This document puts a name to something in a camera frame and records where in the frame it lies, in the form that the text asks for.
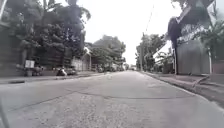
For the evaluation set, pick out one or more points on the palm plant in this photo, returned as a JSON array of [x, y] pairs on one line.
[[213, 38]]

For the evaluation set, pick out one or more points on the grey concrete pavement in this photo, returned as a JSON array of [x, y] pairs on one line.
[[200, 87], [33, 79]]

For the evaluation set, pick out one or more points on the utility pole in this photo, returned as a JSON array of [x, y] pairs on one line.
[[141, 56]]

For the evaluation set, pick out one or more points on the pale low building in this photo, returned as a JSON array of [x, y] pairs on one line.
[[81, 62]]

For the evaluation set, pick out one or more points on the grey building with awning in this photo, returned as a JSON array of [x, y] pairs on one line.
[[193, 56]]

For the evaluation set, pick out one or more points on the group of green trees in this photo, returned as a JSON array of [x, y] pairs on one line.
[[151, 46], [108, 50]]

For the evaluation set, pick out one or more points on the parked motorcycle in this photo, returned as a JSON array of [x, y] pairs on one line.
[[61, 72], [37, 70]]

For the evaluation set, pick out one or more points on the large dark trees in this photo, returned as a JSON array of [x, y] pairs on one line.
[[50, 26]]

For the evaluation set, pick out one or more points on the grey concrete road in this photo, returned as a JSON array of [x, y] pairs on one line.
[[116, 100]]

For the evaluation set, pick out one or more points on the white sign board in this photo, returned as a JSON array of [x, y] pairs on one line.
[[29, 63]]

